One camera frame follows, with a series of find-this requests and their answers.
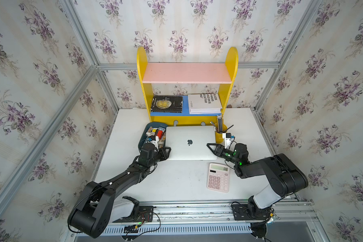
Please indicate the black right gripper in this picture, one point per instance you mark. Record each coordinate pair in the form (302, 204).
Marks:
(219, 149)

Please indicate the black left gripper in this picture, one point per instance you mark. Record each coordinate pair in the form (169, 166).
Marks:
(164, 153)

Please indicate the silver laptop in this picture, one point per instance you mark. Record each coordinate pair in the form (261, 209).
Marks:
(190, 143)

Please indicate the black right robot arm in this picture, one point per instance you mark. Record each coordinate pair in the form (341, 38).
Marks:
(284, 177)

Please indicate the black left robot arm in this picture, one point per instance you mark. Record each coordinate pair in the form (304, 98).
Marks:
(93, 210)

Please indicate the grey laptop stand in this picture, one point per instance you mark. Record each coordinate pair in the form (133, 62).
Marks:
(183, 123)

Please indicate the yellow pencil cup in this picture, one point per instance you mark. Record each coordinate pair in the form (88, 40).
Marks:
(218, 136)

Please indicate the red block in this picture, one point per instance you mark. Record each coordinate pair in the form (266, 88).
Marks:
(160, 132)

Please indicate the pink calculator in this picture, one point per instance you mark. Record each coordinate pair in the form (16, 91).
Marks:
(218, 177)

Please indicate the teal bin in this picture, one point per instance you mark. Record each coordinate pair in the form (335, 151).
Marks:
(150, 125)

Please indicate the white book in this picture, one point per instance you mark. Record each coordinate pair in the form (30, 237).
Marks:
(204, 103)

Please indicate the black book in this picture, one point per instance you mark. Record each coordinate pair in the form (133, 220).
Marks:
(167, 104)

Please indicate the yellow pink blue shelf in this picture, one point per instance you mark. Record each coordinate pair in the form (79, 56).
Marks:
(223, 74)

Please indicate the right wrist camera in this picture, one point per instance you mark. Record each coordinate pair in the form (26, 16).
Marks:
(228, 138)

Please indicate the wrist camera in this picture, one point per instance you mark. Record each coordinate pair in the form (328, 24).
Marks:
(154, 140)
(228, 138)

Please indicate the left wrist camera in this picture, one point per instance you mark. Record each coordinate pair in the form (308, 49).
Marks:
(154, 140)

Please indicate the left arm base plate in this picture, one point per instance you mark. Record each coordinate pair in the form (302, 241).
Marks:
(139, 214)

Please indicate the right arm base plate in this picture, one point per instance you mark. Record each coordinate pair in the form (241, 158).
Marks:
(250, 211)

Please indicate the aluminium rail frame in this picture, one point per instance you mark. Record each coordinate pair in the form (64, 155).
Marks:
(214, 221)

